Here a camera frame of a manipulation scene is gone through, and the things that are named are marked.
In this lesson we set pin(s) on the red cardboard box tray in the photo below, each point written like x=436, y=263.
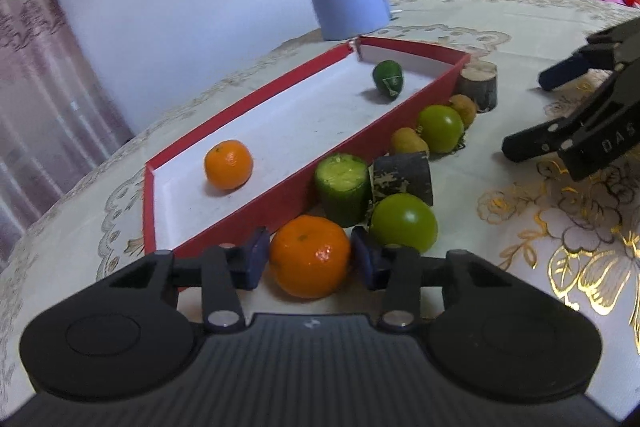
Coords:
x=280, y=132

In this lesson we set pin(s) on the pink floral curtain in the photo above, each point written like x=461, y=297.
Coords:
x=45, y=82

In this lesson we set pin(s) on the green cucumber piece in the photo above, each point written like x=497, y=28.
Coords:
x=342, y=187

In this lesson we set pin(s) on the large green tomato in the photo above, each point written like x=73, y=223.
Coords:
x=403, y=223

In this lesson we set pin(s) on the small dark eggplant piece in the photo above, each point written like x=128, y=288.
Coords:
x=479, y=86

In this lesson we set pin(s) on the small orange mandarin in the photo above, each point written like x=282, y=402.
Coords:
x=228, y=164

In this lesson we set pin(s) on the large orange mandarin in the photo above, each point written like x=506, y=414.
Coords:
x=310, y=257

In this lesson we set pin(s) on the small green tomato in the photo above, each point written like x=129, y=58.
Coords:
x=440, y=128

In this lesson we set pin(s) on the large dark eggplant piece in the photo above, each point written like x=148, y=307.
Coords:
x=402, y=179

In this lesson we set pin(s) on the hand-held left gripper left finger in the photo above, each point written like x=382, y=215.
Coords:
x=256, y=257

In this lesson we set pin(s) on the small dark green lime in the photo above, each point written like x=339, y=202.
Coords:
x=388, y=79

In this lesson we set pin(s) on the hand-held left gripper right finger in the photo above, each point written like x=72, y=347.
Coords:
x=364, y=258

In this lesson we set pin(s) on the brown longan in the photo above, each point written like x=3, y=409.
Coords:
x=463, y=109
x=407, y=142

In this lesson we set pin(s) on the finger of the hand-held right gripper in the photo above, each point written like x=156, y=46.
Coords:
x=545, y=138
x=562, y=71

